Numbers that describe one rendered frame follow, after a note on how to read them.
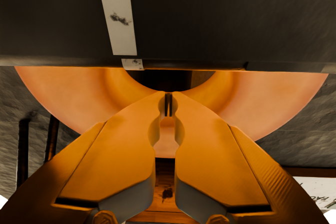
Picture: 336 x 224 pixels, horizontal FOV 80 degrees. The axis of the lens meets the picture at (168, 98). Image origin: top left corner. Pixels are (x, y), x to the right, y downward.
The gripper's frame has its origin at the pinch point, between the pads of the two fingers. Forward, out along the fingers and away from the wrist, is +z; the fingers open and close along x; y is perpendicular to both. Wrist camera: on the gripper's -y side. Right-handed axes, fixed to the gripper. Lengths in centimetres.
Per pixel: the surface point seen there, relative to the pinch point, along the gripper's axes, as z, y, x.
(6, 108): 7.5, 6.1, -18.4
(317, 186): 17.8, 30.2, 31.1
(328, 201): 20, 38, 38
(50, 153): 3.5, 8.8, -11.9
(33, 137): 16.6, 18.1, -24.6
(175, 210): 0.7, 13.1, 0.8
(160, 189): 2.6, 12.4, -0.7
